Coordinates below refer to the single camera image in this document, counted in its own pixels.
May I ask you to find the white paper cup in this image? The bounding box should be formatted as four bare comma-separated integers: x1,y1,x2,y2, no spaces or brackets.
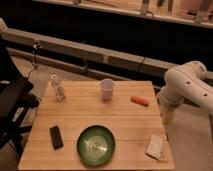
100,78,114,100

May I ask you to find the white folded cloth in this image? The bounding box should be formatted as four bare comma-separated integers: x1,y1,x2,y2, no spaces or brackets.
146,135,163,160

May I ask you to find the orange carrot toy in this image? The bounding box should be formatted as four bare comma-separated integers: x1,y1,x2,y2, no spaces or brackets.
131,96,149,107

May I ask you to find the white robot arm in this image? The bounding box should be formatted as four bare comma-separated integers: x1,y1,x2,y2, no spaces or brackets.
157,61,213,125

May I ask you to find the black chair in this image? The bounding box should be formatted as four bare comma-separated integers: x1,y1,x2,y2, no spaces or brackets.
0,36,39,156

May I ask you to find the green round plate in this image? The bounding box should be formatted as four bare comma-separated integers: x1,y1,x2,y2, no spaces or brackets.
76,125,116,167

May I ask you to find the black cable on wall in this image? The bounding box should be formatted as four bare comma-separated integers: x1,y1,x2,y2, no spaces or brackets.
26,39,43,81

